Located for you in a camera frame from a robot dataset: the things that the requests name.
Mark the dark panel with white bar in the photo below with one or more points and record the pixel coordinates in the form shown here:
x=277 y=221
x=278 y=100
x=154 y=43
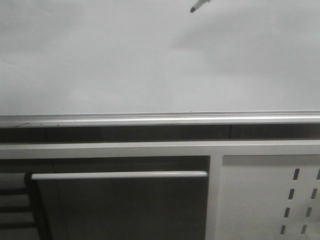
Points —
x=143 y=205

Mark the white perforated metal panel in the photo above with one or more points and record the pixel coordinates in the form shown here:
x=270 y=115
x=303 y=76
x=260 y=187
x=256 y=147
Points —
x=269 y=197

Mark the aluminium whiteboard marker tray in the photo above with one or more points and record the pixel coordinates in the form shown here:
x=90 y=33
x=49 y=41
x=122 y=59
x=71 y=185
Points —
x=161 y=119

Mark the white whiteboard marker pen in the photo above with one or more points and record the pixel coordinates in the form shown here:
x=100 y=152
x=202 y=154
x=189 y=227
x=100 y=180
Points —
x=198 y=4

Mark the large whiteboard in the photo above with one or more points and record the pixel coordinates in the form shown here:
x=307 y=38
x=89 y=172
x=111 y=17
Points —
x=154 y=56

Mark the white metal frame stand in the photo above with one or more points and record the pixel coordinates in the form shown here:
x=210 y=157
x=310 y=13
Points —
x=215 y=150

